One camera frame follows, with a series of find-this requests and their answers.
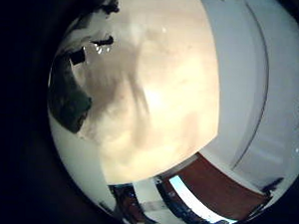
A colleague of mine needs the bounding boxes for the pale blue glowing panel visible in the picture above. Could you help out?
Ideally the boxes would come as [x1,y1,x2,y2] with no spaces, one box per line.
[166,173,239,224]

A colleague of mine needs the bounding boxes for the black floor bracket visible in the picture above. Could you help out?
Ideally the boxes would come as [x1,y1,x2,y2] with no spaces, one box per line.
[260,175,284,195]

